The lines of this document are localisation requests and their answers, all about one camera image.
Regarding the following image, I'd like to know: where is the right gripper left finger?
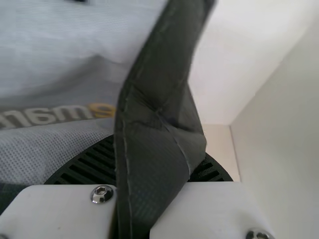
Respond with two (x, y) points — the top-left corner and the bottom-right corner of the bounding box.
(0, 134), (118, 239)

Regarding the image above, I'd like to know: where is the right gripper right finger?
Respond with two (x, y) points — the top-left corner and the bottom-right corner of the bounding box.
(149, 151), (276, 239)

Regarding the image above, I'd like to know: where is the dark grey bag with straps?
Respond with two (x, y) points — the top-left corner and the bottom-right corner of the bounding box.
(0, 0), (220, 239)

